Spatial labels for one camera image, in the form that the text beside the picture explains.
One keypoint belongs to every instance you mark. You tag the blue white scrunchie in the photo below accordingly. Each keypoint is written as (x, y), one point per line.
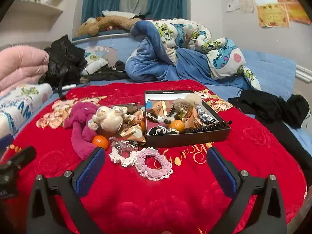
(202, 114)

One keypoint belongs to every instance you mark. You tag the black ribbed hair clip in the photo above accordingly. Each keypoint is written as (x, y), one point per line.
(207, 128)

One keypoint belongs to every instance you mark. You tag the beige furry hair clip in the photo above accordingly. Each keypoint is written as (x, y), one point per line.
(187, 101)

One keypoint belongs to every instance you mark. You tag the black lace garment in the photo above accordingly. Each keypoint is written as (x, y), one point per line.
(107, 74)

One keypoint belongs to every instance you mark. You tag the small white certificate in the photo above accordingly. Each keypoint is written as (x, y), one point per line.
(233, 5)

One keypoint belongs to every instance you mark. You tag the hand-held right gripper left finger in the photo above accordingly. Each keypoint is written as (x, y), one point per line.
(91, 173)

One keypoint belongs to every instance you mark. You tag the small cartoon pillow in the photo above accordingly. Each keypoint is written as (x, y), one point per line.
(95, 61)

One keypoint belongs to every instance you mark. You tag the white printed pillow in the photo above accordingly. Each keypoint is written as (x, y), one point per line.
(22, 104)

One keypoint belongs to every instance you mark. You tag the black gift box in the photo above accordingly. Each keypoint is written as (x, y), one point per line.
(185, 140)

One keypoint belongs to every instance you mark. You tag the blue cartoon blanket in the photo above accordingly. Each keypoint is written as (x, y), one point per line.
(156, 61)

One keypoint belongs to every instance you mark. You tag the yellow certificate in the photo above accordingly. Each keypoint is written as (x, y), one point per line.
(273, 15)

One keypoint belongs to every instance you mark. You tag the white bar-shaped device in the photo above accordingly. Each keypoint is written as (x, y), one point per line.
(68, 86)

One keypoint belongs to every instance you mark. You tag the cream certificate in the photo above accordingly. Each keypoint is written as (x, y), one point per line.
(247, 3)

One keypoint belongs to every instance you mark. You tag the white lace scrunchie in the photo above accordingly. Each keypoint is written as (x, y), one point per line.
(117, 157)

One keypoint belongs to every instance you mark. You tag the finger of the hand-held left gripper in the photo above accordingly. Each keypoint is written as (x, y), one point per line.
(24, 157)
(6, 142)

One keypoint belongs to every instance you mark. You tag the brown teddy bear plush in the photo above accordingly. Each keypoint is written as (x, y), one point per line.
(109, 23)

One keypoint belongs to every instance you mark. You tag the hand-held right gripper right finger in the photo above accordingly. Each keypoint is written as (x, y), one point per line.
(223, 174)

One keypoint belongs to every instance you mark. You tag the pink crochet scrunchie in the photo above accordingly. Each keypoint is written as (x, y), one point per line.
(143, 165)

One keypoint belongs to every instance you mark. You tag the pink quilt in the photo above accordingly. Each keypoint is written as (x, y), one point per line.
(19, 65)

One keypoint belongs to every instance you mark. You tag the black cloth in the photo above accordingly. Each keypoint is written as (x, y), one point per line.
(268, 107)

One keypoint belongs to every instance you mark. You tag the red printed blanket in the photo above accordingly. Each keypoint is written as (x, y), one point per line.
(170, 199)

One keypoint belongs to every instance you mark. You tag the black puffer jacket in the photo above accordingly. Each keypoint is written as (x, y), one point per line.
(63, 61)

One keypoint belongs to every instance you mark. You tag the magenta plush toy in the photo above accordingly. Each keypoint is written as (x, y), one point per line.
(80, 117)

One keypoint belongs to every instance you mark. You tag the white long plush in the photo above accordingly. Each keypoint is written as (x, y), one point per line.
(117, 14)

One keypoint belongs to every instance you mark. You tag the white bed frame rail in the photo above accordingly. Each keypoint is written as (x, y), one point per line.
(304, 74)

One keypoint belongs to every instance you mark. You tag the cream plush toy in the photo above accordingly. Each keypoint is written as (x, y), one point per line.
(109, 119)

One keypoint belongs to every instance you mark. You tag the tangerine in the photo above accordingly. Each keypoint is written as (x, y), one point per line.
(176, 126)
(100, 142)

